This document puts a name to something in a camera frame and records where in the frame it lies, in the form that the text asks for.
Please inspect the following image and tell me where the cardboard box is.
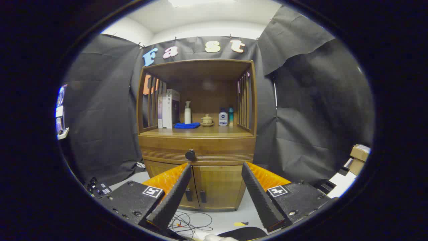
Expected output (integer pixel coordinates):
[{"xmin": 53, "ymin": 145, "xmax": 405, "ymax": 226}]
[
  {"xmin": 350, "ymin": 144, "xmax": 371, "ymax": 162},
  {"xmin": 349, "ymin": 158, "xmax": 365, "ymax": 176}
]

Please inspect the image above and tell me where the brown wooden cabinet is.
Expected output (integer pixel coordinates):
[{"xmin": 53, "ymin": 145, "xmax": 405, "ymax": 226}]
[{"xmin": 136, "ymin": 59, "xmax": 258, "ymax": 212}]

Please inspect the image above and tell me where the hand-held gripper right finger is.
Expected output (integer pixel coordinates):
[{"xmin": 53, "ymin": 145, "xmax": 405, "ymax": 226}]
[{"xmin": 241, "ymin": 162, "xmax": 336, "ymax": 233}]

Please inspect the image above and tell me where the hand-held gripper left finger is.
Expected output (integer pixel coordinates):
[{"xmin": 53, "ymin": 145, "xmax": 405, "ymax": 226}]
[{"xmin": 99, "ymin": 163, "xmax": 194, "ymax": 231}]

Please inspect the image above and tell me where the lavender thin book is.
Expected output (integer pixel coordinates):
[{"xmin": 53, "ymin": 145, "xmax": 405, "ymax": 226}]
[{"xmin": 157, "ymin": 93, "xmax": 167, "ymax": 129}]

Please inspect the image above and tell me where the dark rounded object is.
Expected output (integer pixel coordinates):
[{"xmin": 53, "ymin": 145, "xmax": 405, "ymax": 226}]
[{"xmin": 217, "ymin": 227, "xmax": 268, "ymax": 241}]

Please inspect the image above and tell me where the black device with labels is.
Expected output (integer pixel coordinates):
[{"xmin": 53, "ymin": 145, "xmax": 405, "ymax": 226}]
[{"xmin": 88, "ymin": 177, "xmax": 112, "ymax": 198}]

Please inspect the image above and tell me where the wooden countertop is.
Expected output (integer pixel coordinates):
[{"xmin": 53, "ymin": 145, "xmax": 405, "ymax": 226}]
[{"xmin": 140, "ymin": 126, "xmax": 254, "ymax": 138}]

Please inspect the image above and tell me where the wooden cabinet door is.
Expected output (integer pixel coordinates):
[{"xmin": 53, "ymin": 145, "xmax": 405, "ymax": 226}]
[
  {"xmin": 193, "ymin": 165, "xmax": 249, "ymax": 211},
  {"xmin": 144, "ymin": 160, "xmax": 200, "ymax": 210}
]

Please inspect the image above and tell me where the white thick book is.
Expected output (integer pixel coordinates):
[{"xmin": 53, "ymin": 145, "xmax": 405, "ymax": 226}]
[{"xmin": 166, "ymin": 89, "xmax": 180, "ymax": 129}]

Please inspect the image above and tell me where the ceiling light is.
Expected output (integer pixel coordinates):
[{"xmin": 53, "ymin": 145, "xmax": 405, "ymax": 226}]
[{"xmin": 167, "ymin": 0, "xmax": 239, "ymax": 8}]

